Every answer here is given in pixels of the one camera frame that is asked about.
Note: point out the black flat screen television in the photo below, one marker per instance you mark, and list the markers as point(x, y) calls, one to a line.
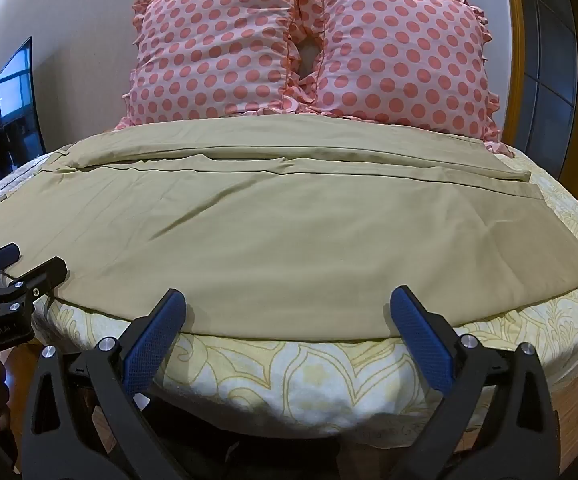
point(14, 115)

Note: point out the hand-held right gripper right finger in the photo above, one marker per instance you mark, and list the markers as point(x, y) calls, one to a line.
point(421, 340)

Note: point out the pink polka dot pillow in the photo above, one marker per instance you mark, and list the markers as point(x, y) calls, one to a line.
point(399, 55)
point(209, 50)

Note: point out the bed with yellow floral sheet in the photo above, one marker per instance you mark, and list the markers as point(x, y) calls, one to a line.
point(279, 385)

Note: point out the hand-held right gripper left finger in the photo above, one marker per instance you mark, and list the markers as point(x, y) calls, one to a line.
point(145, 350)

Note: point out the wooden framed window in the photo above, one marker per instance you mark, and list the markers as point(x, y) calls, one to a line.
point(559, 60)

